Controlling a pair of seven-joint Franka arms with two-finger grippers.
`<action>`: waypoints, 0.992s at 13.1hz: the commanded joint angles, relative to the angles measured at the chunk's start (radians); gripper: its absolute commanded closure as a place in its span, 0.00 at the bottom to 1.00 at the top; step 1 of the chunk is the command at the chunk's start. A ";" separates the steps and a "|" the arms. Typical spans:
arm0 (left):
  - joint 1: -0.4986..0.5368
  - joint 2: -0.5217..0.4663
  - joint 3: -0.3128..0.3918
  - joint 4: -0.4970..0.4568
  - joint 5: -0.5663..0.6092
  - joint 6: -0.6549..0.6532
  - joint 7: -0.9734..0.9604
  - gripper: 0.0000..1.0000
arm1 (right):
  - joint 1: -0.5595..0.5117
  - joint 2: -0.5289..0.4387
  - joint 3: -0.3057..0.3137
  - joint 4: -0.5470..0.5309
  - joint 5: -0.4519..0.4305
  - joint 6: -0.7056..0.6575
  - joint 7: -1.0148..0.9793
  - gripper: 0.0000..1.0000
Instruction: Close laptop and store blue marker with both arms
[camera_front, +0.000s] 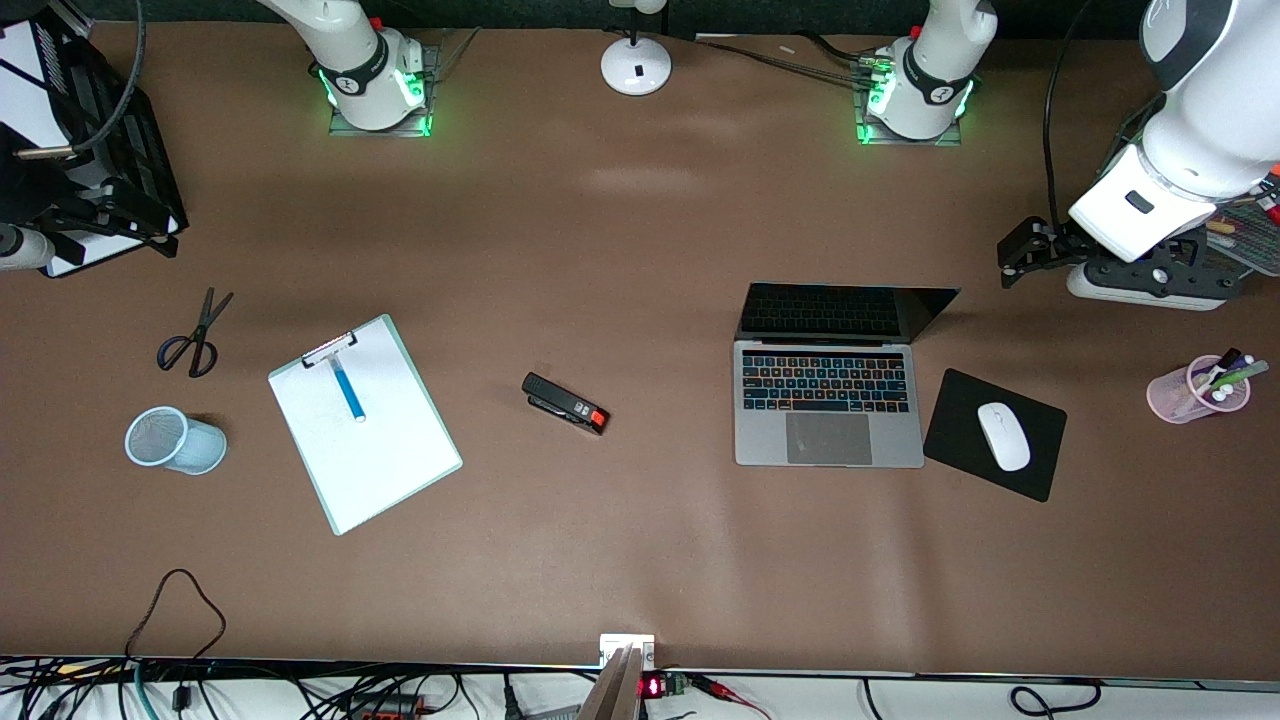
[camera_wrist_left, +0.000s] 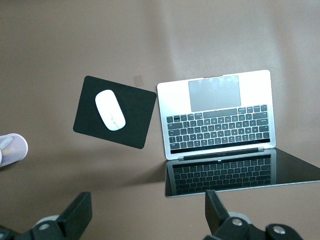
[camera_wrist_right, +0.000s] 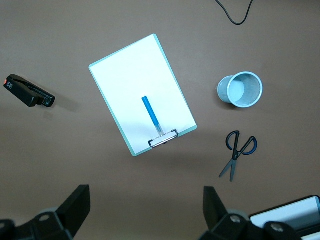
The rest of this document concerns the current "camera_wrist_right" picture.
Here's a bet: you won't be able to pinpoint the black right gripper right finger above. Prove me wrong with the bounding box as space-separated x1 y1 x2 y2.
198 186 303 240

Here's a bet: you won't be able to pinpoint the black stacked paper tray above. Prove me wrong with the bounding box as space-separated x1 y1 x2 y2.
249 195 320 240

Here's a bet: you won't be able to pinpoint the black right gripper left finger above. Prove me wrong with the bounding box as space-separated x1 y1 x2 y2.
0 184 91 240

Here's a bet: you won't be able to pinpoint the light blue mesh pen cup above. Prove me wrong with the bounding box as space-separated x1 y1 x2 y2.
216 71 264 109

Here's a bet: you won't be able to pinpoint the thin black looped cable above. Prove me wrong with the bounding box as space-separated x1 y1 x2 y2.
214 0 255 26

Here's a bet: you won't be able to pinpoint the black stapler with red tab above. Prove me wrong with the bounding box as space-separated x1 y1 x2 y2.
3 73 56 108

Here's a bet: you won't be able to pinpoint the black blue-handled scissors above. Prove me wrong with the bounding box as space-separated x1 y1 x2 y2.
218 130 258 183

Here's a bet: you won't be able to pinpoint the blue marker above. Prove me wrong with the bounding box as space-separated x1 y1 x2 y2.
141 95 165 137

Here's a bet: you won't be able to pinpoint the light green clipboard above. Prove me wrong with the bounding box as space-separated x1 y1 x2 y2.
88 33 198 158

